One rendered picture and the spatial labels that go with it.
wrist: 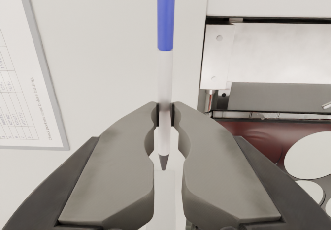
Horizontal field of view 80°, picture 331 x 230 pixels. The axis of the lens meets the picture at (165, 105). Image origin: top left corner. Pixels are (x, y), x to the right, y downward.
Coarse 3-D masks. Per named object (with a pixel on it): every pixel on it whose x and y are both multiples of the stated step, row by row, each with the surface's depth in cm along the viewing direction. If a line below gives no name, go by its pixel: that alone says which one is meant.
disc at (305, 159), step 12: (324, 132) 30; (300, 144) 31; (312, 144) 31; (324, 144) 31; (288, 156) 32; (300, 156) 32; (312, 156) 32; (324, 156) 32; (288, 168) 33; (300, 168) 33; (312, 168) 33; (324, 168) 33
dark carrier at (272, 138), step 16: (240, 128) 30; (256, 128) 30; (272, 128) 30; (288, 128) 30; (304, 128) 30; (320, 128) 29; (256, 144) 31; (272, 144) 31; (288, 144) 31; (272, 160) 33
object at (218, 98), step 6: (228, 18) 28; (234, 18) 27; (240, 18) 27; (228, 84) 32; (216, 90) 34; (222, 90) 32; (228, 90) 32; (216, 96) 34; (222, 96) 33; (228, 96) 33; (216, 102) 34; (222, 102) 34; (228, 102) 34; (216, 108) 34; (222, 108) 34
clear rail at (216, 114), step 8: (216, 112) 29; (224, 112) 29; (232, 112) 29; (240, 112) 29; (248, 112) 29; (256, 112) 29; (264, 112) 29; (272, 112) 29; (280, 112) 29; (288, 112) 29; (296, 112) 29; (304, 112) 29; (312, 112) 29; (320, 112) 29; (328, 112) 29; (280, 120) 29; (288, 120) 29; (296, 120) 29; (304, 120) 29; (312, 120) 29; (320, 120) 29; (328, 120) 29
